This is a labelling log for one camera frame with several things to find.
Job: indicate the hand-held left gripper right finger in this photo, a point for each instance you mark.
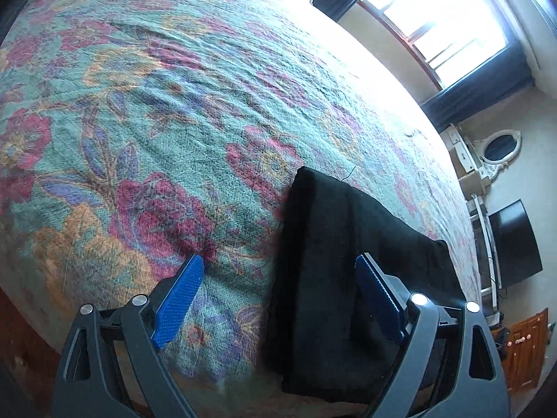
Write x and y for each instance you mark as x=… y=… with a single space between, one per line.
x=378 y=296

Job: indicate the cream dressing table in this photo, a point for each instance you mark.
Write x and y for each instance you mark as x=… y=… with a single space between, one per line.
x=463 y=161

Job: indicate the white television stand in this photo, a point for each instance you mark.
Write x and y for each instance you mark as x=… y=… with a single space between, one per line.
x=481 y=222

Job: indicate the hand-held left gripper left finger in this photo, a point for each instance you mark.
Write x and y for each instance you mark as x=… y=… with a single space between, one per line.
x=178 y=300

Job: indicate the white oval vanity mirror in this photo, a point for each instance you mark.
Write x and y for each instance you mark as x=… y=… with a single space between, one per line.
x=500 y=148

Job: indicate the bay window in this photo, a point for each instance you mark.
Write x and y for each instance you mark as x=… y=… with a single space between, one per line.
x=435 y=17

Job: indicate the orange wooden door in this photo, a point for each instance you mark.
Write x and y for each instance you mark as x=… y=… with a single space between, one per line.
x=526 y=352

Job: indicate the black studded pants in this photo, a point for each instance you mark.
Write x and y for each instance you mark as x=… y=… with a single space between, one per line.
x=326 y=270

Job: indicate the black television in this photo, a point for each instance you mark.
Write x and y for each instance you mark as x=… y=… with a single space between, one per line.
x=515 y=244

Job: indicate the floral bedspread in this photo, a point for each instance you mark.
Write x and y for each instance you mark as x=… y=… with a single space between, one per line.
x=130 y=117

